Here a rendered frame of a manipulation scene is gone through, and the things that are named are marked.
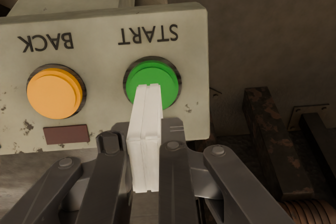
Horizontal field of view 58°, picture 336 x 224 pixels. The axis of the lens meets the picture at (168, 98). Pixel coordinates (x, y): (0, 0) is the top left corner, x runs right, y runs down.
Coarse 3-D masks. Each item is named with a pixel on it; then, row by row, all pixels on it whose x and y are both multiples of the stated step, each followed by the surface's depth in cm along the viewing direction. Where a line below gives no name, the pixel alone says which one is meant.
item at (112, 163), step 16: (96, 144) 13; (112, 144) 13; (96, 160) 12; (112, 160) 12; (96, 176) 11; (112, 176) 11; (96, 192) 11; (112, 192) 10; (128, 192) 13; (80, 208) 10; (96, 208) 10; (112, 208) 10; (128, 208) 12
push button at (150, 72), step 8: (144, 64) 22; (152, 64) 22; (160, 64) 22; (136, 72) 22; (144, 72) 22; (152, 72) 22; (160, 72) 22; (168, 72) 23; (128, 80) 23; (136, 80) 22; (144, 80) 22; (152, 80) 22; (160, 80) 22; (168, 80) 22; (176, 80) 23; (128, 88) 23; (160, 88) 23; (168, 88) 23; (176, 88) 23; (128, 96) 23; (168, 96) 23; (168, 104) 24
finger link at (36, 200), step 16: (64, 160) 12; (80, 160) 13; (48, 176) 12; (64, 176) 12; (32, 192) 11; (48, 192) 11; (64, 192) 11; (16, 208) 10; (32, 208) 10; (48, 208) 10
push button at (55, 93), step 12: (48, 72) 22; (60, 72) 22; (36, 84) 22; (48, 84) 22; (60, 84) 22; (72, 84) 23; (36, 96) 23; (48, 96) 23; (60, 96) 23; (72, 96) 23; (36, 108) 23; (48, 108) 23; (60, 108) 23; (72, 108) 23
